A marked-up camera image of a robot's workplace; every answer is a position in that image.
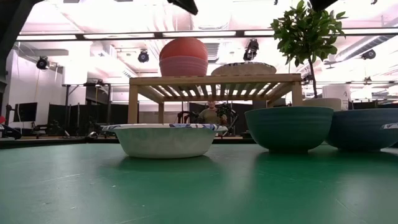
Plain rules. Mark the red ribbed bowl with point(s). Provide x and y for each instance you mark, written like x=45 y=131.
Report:
x=183 y=49

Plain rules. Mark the pink ribbed bowl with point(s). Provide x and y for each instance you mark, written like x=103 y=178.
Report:
x=183 y=67

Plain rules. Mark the blue patterned paper bowl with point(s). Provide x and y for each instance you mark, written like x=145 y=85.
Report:
x=244 y=70
x=164 y=143
x=391 y=126

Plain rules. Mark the green ribbed bowl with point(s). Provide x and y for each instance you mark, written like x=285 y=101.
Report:
x=289 y=130

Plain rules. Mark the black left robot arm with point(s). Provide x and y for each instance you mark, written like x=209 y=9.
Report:
x=9 y=18

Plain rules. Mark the wooden slatted shelf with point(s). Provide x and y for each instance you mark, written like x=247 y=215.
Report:
x=217 y=79

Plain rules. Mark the small green leafy tree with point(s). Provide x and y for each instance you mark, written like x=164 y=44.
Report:
x=306 y=31

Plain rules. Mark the long ceiling light bar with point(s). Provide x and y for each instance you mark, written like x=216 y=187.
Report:
x=199 y=33

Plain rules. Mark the black ceiling spotlight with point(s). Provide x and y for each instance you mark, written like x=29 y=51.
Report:
x=251 y=49
x=368 y=54
x=143 y=56
x=42 y=63

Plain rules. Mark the white background cylinder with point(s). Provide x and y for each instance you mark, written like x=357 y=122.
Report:
x=337 y=91

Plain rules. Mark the white round plant pot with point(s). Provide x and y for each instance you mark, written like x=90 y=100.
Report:
x=323 y=103

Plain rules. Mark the person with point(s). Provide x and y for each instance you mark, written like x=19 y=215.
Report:
x=211 y=116

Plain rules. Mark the blue ribbed bowl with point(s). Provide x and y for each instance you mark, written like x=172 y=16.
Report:
x=360 y=130

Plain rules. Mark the black partition panels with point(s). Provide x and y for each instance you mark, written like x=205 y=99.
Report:
x=87 y=118

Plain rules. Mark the green table mat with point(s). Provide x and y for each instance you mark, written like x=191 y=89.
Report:
x=199 y=193

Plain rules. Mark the dark wall monitor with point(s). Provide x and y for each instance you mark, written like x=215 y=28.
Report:
x=25 y=112

